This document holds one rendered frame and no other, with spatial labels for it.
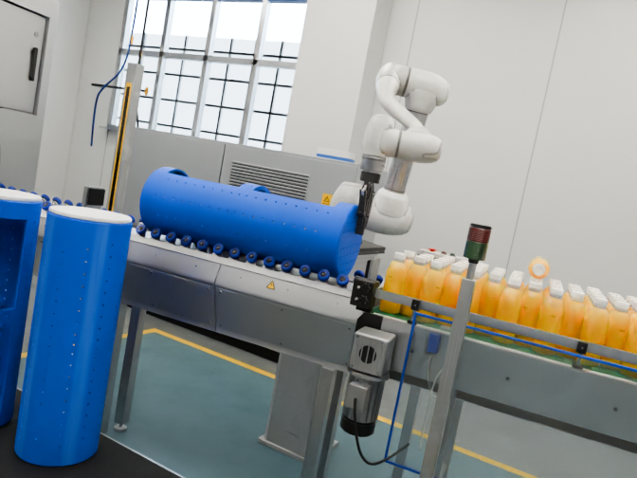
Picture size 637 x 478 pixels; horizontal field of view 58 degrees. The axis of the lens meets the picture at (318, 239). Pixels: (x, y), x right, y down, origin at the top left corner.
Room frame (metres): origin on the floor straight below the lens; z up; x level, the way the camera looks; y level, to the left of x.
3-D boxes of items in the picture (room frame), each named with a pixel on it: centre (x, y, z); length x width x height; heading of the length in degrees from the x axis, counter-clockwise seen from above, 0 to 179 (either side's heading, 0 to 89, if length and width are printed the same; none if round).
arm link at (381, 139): (2.17, -0.16, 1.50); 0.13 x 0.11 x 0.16; 86
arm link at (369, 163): (2.17, -0.15, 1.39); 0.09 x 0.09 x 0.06
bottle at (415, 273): (1.97, -0.36, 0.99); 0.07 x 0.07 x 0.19
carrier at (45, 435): (2.03, 0.81, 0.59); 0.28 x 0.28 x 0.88
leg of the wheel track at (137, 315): (2.55, 0.74, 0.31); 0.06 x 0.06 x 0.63; 69
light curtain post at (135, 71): (2.95, 1.06, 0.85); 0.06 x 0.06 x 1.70; 69
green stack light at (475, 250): (1.65, -0.45, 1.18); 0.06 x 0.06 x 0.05
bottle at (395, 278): (1.96, -0.28, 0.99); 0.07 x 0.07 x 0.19
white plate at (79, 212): (2.03, 0.81, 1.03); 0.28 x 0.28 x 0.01
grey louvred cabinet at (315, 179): (4.43, 0.68, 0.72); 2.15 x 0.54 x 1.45; 62
